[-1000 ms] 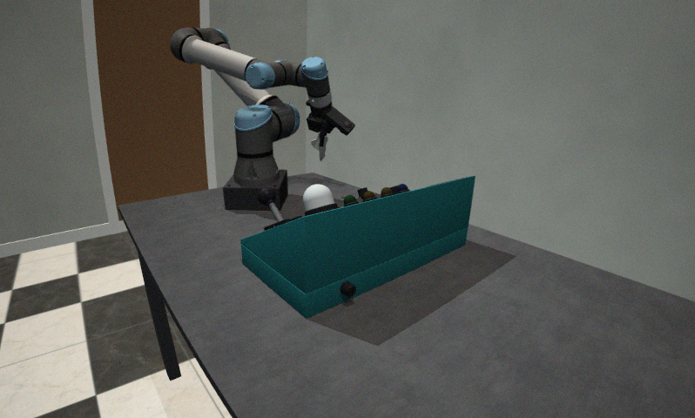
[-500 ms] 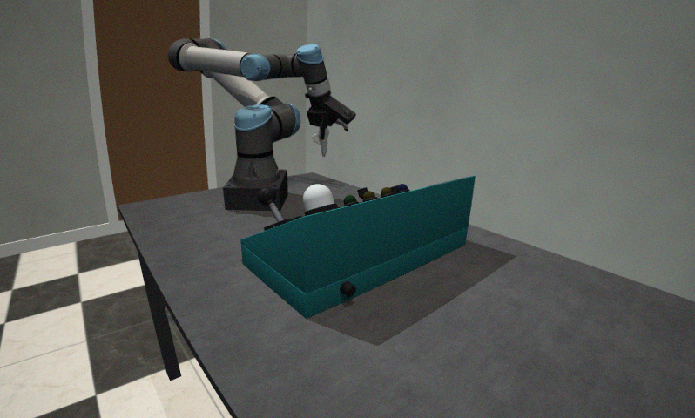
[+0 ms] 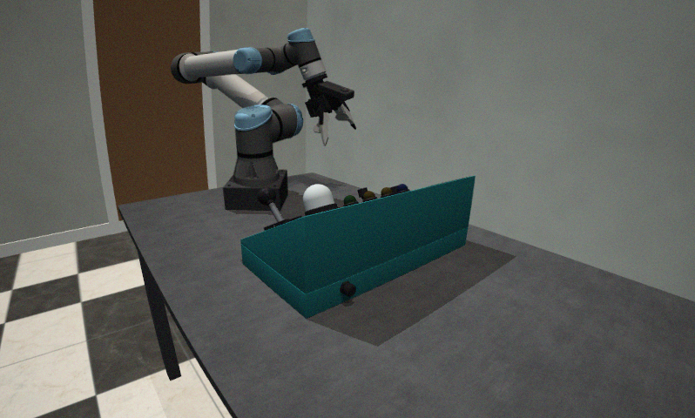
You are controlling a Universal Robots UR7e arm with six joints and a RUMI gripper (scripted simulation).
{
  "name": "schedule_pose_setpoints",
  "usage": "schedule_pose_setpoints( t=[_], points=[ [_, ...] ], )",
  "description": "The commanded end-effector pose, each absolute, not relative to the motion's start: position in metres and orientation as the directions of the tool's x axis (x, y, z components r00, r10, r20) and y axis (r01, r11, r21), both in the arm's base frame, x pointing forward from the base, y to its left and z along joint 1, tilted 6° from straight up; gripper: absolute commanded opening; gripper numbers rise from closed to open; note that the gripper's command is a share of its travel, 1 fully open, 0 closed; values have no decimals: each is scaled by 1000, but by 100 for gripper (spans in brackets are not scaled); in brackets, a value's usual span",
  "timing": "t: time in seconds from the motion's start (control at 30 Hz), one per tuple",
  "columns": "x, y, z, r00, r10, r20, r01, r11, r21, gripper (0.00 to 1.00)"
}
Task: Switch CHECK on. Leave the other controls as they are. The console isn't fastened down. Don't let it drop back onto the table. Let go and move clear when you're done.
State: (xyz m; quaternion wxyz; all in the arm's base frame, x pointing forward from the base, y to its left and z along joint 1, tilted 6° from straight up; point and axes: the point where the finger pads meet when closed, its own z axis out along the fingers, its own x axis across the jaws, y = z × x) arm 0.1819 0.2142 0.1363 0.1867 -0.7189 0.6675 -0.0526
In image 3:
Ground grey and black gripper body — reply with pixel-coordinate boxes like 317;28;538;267
302;73;340;118

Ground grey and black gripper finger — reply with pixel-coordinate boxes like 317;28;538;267
334;100;356;130
314;101;329;145

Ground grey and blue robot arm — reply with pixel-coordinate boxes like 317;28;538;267
171;28;326;186

